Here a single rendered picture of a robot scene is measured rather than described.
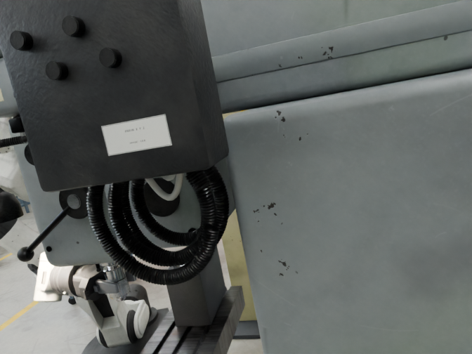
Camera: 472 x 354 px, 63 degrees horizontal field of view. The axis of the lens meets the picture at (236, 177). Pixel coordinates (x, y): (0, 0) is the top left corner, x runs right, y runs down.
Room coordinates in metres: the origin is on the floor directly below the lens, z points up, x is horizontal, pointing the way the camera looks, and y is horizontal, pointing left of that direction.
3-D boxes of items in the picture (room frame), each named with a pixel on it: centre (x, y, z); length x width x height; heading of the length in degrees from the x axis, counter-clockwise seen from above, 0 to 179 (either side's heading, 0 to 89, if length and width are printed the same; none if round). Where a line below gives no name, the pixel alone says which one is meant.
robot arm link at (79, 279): (0.87, 0.39, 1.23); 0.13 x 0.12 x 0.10; 151
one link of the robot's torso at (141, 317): (1.66, 0.64, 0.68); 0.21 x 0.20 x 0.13; 0
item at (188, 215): (0.77, 0.12, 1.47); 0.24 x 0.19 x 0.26; 165
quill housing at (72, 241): (0.82, 0.31, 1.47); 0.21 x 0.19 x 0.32; 165
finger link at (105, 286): (0.80, 0.33, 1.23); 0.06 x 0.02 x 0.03; 61
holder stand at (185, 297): (1.22, 0.20, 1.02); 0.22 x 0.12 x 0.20; 167
